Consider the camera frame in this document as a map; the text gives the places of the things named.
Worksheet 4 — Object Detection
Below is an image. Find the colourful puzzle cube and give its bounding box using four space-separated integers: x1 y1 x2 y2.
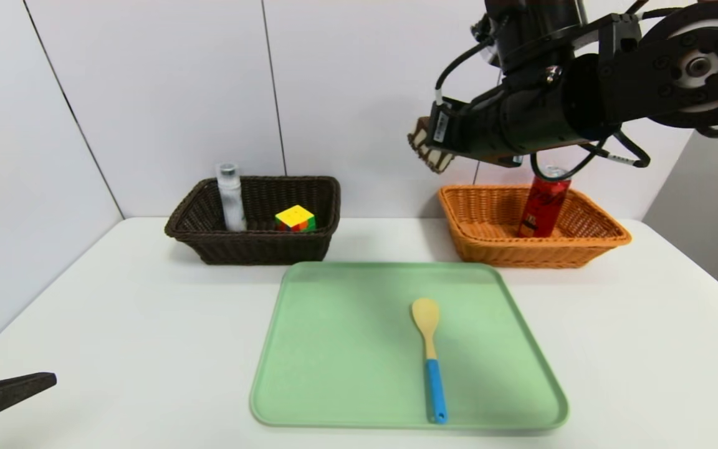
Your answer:
274 205 317 233

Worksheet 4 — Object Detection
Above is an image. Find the chocolate blueberry cake slice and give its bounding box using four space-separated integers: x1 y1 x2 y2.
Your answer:
407 117 456 174

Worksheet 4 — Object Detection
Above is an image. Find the white translucent plastic bottle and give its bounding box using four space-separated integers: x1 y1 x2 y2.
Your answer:
216 163 247 233

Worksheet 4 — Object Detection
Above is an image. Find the wooden spoon with blue handle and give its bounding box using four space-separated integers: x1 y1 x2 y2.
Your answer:
411 297 448 425

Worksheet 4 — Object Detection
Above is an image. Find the red soda can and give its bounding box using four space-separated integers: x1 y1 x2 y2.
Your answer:
517 165 573 238

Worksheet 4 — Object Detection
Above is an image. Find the dark brown wicker basket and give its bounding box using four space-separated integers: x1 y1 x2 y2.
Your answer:
164 176 342 266

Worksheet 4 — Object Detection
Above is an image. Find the orange wicker basket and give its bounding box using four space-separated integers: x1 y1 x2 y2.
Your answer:
438 185 632 269

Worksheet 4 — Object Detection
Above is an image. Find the light green plastic tray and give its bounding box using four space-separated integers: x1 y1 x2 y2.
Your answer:
249 261 570 430

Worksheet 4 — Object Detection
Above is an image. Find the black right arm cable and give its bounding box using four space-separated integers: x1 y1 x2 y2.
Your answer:
530 128 651 183

